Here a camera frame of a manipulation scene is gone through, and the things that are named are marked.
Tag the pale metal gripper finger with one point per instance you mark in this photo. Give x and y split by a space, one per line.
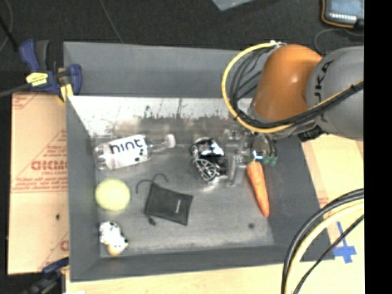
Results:
242 171
232 171

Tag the orange toy carrot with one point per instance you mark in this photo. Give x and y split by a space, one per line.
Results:
258 185

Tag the black and white toy helmet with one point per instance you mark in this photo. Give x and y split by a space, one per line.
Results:
208 161

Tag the grey metal bin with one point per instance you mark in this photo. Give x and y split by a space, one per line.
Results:
214 225

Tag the clear plastic bottle white label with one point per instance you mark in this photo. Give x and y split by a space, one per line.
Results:
127 153

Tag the yellow ball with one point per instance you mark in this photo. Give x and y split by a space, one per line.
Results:
112 194

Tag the black and white toy animal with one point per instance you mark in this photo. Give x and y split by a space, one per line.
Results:
111 236

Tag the brown cardboard board red print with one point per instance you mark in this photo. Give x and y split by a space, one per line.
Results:
36 152

